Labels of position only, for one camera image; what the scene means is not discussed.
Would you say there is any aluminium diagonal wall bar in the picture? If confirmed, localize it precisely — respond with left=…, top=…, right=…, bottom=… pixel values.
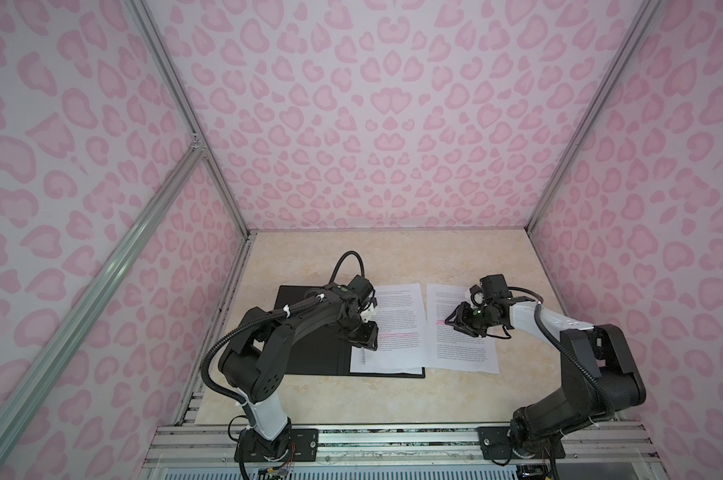
left=0, top=142, right=205, bottom=468

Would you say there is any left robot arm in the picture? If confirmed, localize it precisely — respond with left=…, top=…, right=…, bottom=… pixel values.
left=204, top=275, right=379, bottom=462

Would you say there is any printed paper sheet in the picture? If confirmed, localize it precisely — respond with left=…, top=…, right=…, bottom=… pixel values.
left=349, top=284, right=427, bottom=377
left=425, top=284, right=499, bottom=374

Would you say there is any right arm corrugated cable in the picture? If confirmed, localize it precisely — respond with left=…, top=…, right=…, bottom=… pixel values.
left=510, top=286, right=617, bottom=421

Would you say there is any aluminium corner post right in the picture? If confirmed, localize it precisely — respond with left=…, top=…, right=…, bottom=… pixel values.
left=525, top=0, right=665, bottom=237

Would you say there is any aluminium corner post left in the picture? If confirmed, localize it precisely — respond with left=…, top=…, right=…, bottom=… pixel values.
left=123, top=0, right=250, bottom=239

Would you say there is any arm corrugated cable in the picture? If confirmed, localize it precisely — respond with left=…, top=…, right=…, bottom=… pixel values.
left=199, top=250, right=367, bottom=409
left=510, top=286, right=617, bottom=421

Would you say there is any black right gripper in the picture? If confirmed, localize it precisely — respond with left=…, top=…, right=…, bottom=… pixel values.
left=442, top=300, right=501, bottom=337

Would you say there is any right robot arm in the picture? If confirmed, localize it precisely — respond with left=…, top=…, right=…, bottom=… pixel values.
left=445, top=274, right=647, bottom=465

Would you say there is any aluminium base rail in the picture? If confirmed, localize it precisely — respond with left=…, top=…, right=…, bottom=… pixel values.
left=139, top=421, right=668, bottom=479

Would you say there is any blue folder with black inside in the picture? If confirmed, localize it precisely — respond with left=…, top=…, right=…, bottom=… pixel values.
left=273, top=284, right=427, bottom=380

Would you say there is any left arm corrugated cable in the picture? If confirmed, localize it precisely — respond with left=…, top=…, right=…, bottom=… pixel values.
left=199, top=250, right=367, bottom=409

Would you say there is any aluminium corner post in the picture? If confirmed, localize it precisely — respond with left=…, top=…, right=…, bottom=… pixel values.
left=123, top=0, right=250, bottom=239
left=525, top=0, right=665, bottom=237

